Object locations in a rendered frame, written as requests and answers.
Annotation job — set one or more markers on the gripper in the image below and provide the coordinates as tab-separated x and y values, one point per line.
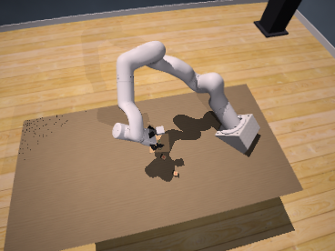
150	141

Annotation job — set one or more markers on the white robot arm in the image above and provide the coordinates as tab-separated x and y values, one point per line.
146	55

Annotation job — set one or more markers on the tan flat mat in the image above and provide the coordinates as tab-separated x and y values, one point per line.
164	141

